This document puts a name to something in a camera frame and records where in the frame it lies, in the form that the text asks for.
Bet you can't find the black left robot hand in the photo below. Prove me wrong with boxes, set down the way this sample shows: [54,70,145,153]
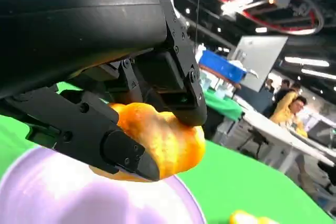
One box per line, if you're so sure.
[0,0,208,183]

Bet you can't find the blue box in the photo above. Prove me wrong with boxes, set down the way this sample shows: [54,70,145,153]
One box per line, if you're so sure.
[198,49,249,82]

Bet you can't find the white ceiling light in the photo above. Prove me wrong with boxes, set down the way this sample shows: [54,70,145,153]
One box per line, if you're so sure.
[220,0,254,16]

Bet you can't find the green covered table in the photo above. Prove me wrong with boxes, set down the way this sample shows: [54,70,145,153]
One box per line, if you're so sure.
[202,89,245,121]

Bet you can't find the lilac plate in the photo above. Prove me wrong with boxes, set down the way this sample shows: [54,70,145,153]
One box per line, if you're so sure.
[0,147,207,224]

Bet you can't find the grey standing panel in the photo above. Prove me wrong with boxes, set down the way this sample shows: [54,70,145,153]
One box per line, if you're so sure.
[227,35,289,92]

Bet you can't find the person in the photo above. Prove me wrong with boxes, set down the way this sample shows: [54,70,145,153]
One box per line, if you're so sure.
[269,83,309,138]
[264,78,276,96]

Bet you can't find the green table cloth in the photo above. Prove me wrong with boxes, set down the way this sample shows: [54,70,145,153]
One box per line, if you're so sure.
[0,81,334,224]

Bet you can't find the white desk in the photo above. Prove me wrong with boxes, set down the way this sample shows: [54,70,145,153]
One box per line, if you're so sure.
[236,108,336,174]

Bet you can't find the red ceiling pipe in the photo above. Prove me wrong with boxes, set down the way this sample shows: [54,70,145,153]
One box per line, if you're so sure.
[183,0,325,36]

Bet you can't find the thin black hanging cable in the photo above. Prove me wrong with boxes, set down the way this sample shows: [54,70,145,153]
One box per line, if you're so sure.
[193,0,202,51]

